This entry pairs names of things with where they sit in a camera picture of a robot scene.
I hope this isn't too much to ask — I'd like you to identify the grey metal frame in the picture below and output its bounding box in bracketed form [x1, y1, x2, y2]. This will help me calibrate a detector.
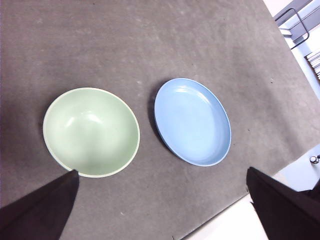
[273, 0, 320, 50]

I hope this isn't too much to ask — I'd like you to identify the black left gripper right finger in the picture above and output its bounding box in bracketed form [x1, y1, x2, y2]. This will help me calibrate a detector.
[246, 166, 320, 240]

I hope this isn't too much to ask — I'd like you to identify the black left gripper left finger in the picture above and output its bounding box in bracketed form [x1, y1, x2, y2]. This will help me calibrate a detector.
[0, 169, 80, 240]

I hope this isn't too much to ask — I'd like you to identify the white slatted stack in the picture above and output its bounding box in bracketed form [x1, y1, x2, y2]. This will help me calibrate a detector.
[303, 49, 320, 81]

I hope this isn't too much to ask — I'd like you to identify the green ribbed bowl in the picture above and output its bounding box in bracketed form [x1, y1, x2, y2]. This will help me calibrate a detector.
[42, 87, 141, 179]

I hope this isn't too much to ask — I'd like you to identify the blue plate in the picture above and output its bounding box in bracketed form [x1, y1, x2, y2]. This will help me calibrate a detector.
[153, 77, 232, 168]

